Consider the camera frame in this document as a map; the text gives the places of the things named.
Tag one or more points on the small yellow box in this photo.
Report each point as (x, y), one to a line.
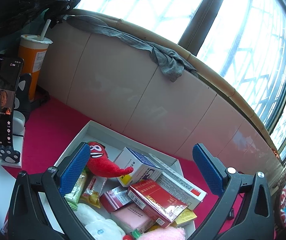
(184, 218)

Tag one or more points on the white plush toy red bow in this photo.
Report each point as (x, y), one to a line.
(98, 226)

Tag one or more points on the white straw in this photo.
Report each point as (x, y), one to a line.
(44, 30)

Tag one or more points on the grey cloth on ledge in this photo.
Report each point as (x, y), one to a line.
(171, 64)

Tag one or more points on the black smartphone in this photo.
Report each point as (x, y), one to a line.
(10, 70)

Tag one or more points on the white round object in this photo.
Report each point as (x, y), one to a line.
(18, 122)

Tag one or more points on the green snack packet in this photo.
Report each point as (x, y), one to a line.
(73, 197)

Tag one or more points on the yellow snack bar wrapper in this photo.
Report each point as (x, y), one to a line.
(94, 190)

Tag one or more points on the white cardboard tray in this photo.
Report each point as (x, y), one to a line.
(114, 143)

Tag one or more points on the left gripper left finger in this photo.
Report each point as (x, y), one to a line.
(26, 216)

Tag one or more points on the red cigarette box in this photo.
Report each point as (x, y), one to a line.
(156, 202)

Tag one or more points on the red chili plush keychain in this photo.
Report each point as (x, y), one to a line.
(100, 165)

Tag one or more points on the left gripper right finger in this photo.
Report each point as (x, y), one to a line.
(254, 219)

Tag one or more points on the orange drink cup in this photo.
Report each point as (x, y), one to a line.
(33, 50)

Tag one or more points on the white red blue medicine box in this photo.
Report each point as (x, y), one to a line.
(114, 199)

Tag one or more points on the pink fluffy plush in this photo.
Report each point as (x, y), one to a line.
(169, 233)

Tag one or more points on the long white red box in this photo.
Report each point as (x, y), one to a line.
(178, 186)

